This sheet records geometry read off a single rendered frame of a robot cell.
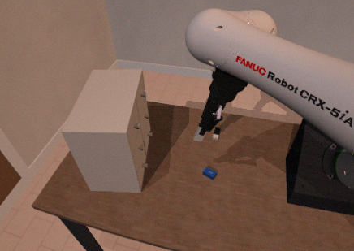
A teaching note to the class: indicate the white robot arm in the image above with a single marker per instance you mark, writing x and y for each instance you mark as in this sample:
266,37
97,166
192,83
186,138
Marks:
318,87

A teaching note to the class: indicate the beige small chest of drawers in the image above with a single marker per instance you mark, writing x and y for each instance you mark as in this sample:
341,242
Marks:
96,130

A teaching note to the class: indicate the blue rectangular block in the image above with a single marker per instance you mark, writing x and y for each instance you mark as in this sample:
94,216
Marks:
209,173

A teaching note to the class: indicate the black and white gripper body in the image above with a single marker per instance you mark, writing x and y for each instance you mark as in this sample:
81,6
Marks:
221,96

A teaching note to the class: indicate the tan wooden drawer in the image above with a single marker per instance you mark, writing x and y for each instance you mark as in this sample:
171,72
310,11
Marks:
144,113
133,126
140,94
147,135
137,149
142,166

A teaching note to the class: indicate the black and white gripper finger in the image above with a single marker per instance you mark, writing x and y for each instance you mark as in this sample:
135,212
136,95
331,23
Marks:
206,109
209,122

